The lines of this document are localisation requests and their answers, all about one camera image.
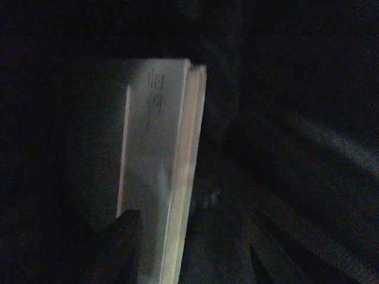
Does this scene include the grey hardcover book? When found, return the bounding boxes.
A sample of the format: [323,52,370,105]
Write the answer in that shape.
[117,59,207,283]

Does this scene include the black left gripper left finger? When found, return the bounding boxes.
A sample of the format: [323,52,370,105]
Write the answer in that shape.
[59,209,142,283]

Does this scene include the black backpack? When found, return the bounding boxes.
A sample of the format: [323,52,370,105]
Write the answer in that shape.
[1,1,378,283]

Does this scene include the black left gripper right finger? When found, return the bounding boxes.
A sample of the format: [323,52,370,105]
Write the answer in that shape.
[248,208,355,283]

